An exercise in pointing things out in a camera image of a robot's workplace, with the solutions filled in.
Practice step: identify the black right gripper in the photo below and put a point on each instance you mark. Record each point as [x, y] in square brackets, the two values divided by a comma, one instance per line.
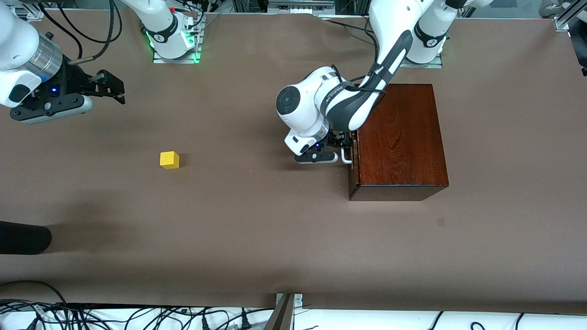
[75, 81]

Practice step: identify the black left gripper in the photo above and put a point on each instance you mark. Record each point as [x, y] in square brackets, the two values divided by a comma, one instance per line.
[338, 140]

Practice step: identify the yellow cube block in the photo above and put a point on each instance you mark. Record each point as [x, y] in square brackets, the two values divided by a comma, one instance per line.
[169, 160]

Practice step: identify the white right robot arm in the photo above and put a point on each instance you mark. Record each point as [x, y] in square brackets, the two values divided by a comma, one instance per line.
[163, 23]

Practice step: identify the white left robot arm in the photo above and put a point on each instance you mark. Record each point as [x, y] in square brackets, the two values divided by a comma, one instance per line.
[302, 105]

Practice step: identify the dark wooden drawer cabinet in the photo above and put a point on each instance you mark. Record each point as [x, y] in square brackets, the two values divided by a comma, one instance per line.
[399, 146]

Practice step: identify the black cylindrical object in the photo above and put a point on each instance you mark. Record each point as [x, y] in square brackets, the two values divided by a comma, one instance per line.
[23, 238]

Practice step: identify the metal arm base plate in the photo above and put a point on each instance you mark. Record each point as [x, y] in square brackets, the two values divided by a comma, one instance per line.
[435, 64]
[160, 60]

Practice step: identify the aluminium table corner bracket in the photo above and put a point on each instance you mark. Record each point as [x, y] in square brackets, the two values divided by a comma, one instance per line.
[563, 23]
[32, 13]

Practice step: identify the aluminium profile post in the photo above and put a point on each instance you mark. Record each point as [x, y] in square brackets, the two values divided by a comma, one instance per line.
[282, 314]

